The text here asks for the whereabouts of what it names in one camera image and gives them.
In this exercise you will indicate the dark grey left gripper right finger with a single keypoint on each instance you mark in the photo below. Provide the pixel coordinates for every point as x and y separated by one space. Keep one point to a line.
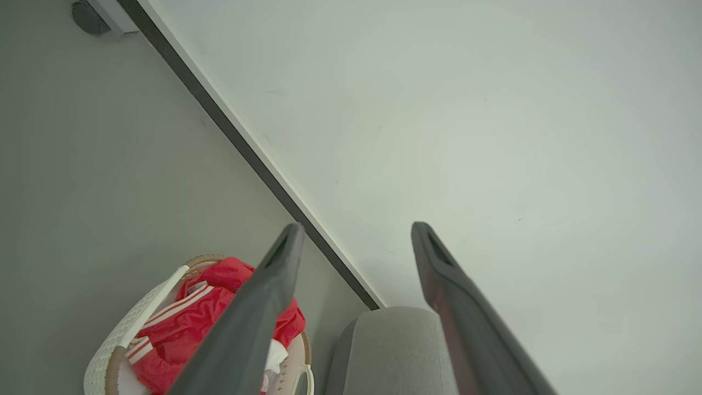
477 340

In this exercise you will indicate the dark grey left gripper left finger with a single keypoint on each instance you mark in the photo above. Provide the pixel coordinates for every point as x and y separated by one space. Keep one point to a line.
241 334

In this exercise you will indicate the white perforated basket brown rim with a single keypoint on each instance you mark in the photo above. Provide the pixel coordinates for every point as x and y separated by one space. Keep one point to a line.
126 323

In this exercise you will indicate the grey fabric sofa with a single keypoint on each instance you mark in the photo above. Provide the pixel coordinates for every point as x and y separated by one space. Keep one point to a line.
384 356

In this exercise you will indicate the pale white cushion cloth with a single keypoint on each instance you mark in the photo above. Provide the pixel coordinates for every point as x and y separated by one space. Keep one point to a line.
130 382

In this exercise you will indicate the black and white baseboard strip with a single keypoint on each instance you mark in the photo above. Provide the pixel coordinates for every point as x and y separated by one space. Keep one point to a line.
201 88

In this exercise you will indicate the black round frame foot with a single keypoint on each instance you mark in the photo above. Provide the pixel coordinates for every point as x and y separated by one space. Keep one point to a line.
88 16

